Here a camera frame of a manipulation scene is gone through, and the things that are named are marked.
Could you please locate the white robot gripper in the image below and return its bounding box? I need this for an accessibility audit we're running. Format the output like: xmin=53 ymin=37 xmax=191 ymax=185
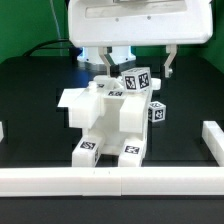
xmin=68 ymin=0 xmax=213 ymax=78

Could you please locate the small white tagged cube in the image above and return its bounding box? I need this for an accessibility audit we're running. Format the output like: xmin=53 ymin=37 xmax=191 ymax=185
xmin=148 ymin=101 xmax=166 ymax=123
xmin=121 ymin=67 xmax=151 ymax=93

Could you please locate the white chair seat part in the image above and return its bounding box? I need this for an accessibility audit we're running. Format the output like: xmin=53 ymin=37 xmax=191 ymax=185
xmin=94 ymin=90 xmax=151 ymax=155

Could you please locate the white chair back frame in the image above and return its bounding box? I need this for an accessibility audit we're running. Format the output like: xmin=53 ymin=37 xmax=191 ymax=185
xmin=65 ymin=74 xmax=161 ymax=134

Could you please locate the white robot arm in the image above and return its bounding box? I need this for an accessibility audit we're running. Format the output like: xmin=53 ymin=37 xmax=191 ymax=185
xmin=68 ymin=0 xmax=213 ymax=77

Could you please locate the white marker base plate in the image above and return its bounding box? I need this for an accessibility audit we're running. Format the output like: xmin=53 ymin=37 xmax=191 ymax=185
xmin=58 ymin=88 xmax=84 ymax=108

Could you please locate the black cable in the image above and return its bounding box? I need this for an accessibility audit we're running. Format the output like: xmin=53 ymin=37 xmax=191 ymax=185
xmin=21 ymin=39 xmax=71 ymax=58

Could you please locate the white right obstacle wall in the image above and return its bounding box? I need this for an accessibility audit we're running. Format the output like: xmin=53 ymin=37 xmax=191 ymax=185
xmin=202 ymin=121 xmax=224 ymax=167

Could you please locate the white obstacle wall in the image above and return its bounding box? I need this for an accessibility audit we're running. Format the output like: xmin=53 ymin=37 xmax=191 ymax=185
xmin=0 ymin=167 xmax=224 ymax=197
xmin=0 ymin=121 xmax=4 ymax=142
xmin=202 ymin=121 xmax=224 ymax=167

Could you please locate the white front obstacle wall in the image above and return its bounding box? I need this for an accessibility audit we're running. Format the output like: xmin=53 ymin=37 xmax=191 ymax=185
xmin=0 ymin=167 xmax=224 ymax=197

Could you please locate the white left obstacle wall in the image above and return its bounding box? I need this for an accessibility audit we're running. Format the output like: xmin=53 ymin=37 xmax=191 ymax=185
xmin=0 ymin=121 xmax=4 ymax=142

